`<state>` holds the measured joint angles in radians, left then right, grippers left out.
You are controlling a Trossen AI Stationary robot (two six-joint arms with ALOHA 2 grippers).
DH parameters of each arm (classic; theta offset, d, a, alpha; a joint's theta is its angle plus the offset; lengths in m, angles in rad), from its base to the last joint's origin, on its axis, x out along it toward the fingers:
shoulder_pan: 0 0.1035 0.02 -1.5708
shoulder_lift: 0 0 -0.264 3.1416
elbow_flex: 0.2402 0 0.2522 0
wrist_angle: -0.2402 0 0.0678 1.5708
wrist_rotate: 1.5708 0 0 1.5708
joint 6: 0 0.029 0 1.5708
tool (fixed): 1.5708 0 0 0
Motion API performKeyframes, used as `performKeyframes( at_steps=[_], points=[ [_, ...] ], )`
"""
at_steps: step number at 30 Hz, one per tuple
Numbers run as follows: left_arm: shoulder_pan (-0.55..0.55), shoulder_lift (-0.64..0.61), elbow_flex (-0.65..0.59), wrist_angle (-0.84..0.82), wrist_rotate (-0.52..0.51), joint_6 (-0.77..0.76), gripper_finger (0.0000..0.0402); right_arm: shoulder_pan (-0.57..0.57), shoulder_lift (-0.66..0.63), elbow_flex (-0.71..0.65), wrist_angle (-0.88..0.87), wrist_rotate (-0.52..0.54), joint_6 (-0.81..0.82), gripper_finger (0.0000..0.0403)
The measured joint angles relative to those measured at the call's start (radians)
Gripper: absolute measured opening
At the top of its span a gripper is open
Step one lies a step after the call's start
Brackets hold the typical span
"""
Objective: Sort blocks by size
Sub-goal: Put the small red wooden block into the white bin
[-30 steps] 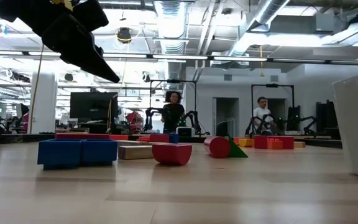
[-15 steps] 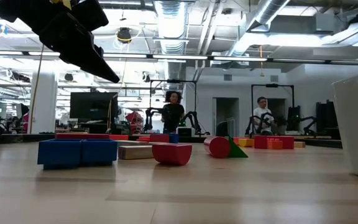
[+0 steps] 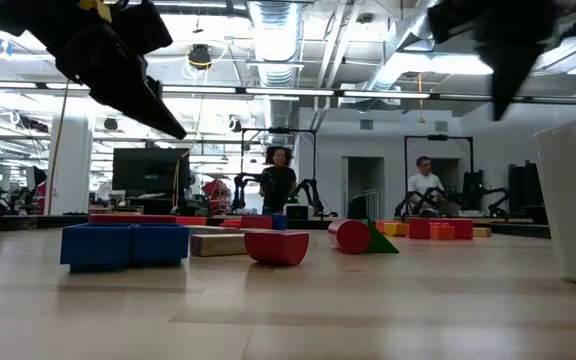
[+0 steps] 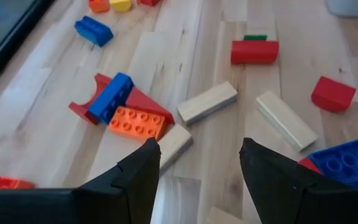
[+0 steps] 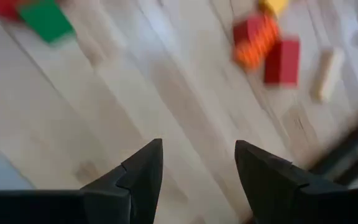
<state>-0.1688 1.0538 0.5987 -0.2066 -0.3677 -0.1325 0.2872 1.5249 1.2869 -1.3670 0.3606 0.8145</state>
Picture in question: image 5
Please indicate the red rectangular block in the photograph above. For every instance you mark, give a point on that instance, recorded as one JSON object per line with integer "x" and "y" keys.
{"x": 281, "y": 62}

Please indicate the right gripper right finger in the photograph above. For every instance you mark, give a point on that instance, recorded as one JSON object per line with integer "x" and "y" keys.
{"x": 278, "y": 193}

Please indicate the short pale wooden block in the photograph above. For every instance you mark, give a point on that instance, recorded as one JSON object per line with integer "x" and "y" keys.
{"x": 326, "y": 74}

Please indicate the green wedge block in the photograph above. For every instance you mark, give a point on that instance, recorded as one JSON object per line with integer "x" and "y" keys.
{"x": 45, "y": 20}

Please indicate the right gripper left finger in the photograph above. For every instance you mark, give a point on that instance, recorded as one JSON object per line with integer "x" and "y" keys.
{"x": 135, "y": 193}

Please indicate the yellow plastic brick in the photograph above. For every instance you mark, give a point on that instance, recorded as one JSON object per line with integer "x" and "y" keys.
{"x": 273, "y": 4}

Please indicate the large orange plastic brick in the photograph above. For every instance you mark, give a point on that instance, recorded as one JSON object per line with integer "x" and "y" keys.
{"x": 255, "y": 43}

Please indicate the red cylinder block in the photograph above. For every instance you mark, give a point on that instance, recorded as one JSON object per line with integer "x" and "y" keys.
{"x": 5, "y": 7}

